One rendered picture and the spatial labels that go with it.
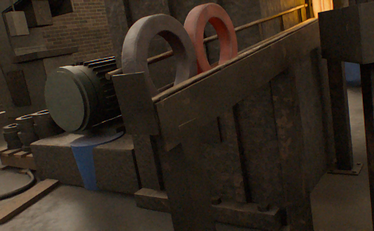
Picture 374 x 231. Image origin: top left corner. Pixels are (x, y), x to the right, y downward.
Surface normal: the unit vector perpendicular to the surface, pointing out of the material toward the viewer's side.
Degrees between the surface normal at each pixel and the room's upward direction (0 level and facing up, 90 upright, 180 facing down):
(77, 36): 90
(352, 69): 90
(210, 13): 90
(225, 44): 88
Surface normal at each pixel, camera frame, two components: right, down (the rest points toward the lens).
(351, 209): -0.18, -0.97
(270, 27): 0.80, -0.02
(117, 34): -0.58, 0.26
